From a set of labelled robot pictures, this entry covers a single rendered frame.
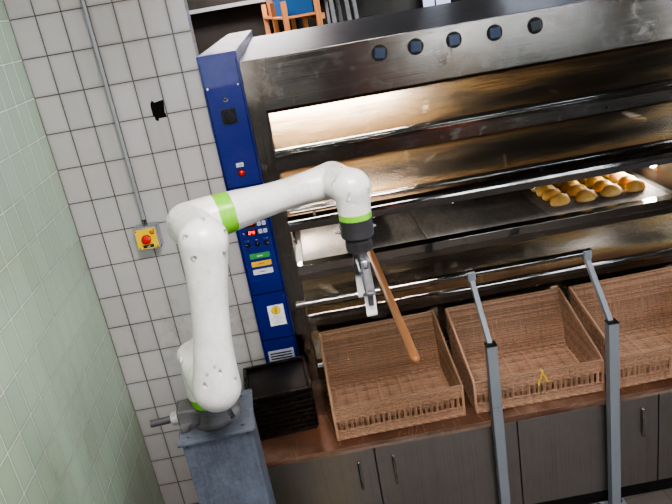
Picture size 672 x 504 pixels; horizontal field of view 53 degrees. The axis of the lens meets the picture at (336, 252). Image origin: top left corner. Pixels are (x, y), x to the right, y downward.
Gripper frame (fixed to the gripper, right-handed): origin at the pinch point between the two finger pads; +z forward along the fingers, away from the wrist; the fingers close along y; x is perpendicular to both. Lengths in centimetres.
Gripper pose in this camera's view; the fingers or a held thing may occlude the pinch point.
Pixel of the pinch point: (367, 302)
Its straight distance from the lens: 197.1
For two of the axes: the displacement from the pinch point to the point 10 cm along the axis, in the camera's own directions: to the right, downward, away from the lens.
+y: 1.5, 3.3, -9.3
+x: 9.8, -1.8, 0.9
